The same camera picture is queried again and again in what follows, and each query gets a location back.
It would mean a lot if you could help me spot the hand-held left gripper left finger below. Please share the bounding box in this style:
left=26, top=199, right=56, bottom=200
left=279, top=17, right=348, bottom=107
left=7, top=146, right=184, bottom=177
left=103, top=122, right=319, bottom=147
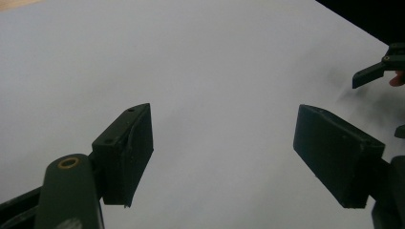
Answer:
left=91, top=102, right=155, bottom=209

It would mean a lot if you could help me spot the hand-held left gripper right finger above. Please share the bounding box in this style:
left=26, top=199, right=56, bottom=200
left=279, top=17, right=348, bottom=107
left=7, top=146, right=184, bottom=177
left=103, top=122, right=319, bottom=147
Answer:
left=292, top=103, right=387, bottom=210

